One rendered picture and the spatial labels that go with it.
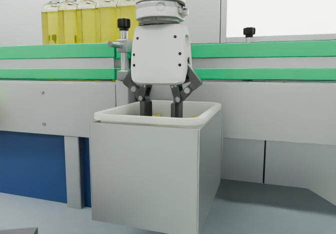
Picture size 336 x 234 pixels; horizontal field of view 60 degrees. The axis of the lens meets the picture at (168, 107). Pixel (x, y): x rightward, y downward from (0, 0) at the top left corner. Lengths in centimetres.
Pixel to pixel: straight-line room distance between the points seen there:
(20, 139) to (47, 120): 12
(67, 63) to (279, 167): 63
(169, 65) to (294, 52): 29
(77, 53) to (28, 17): 51
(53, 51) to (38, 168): 30
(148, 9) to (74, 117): 32
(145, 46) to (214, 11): 39
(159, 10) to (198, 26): 39
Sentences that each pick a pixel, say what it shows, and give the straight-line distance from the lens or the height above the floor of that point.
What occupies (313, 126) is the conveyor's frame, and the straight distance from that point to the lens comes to 66.
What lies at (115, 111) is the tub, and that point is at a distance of 50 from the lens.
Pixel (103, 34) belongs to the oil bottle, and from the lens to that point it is 79.
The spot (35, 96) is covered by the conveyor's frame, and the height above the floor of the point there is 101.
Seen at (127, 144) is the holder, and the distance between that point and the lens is 43.
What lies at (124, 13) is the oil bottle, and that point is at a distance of 77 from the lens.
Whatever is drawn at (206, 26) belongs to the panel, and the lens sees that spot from 85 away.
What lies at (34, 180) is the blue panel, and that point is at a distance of 84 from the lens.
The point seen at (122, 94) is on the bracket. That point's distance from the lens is 62.
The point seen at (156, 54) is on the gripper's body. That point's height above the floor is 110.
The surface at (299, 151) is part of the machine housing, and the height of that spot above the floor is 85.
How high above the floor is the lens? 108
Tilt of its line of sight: 7 degrees down
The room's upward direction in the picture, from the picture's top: straight up
